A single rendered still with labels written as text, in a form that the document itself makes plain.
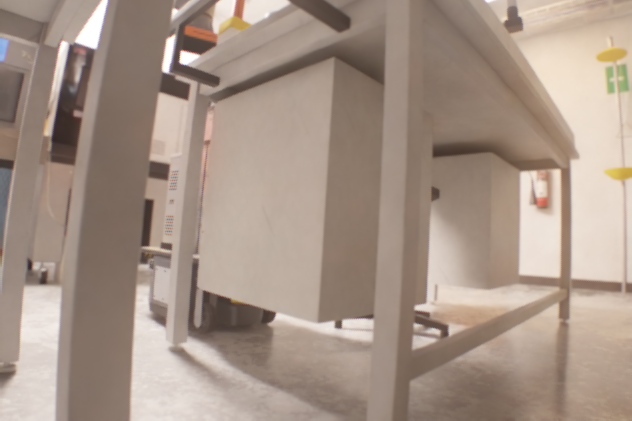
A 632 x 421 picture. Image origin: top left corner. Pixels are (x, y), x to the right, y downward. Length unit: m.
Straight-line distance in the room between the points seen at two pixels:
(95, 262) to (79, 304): 0.03
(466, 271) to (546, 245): 2.61
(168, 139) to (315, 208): 1.99
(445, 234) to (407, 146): 1.27
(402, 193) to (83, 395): 0.49
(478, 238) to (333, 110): 1.10
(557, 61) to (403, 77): 4.17
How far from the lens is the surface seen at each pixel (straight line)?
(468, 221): 1.83
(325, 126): 0.89
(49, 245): 2.44
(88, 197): 0.33
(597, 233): 4.31
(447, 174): 1.90
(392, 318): 0.63
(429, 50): 1.04
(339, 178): 0.89
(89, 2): 1.04
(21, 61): 2.00
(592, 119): 4.51
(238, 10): 2.03
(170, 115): 2.79
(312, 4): 0.76
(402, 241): 0.61
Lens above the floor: 0.38
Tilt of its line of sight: 7 degrees up
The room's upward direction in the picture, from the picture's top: 4 degrees clockwise
